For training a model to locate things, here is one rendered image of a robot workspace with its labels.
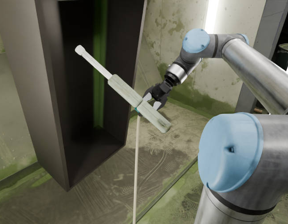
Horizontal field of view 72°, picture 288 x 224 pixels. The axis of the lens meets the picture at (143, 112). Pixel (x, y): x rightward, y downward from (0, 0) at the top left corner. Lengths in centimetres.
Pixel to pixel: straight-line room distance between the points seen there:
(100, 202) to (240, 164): 174
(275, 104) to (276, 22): 207
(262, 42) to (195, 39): 181
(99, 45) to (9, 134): 128
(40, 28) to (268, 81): 71
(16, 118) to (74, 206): 102
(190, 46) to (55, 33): 78
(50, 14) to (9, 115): 132
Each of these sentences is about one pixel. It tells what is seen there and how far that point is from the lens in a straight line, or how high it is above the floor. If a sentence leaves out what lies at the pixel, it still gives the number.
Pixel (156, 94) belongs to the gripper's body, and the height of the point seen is 127.
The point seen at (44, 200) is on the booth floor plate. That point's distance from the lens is 213.
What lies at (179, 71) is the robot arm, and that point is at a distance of 87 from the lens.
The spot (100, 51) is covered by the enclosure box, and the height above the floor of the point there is 125.
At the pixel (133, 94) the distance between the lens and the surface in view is 78.
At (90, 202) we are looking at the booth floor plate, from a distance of 198.
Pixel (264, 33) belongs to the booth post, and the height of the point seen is 124.
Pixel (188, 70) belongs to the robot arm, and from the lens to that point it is 90.
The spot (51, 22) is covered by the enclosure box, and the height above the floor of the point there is 149.
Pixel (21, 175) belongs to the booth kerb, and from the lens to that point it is 235.
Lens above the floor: 165
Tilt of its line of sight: 32 degrees down
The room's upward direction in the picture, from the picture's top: straight up
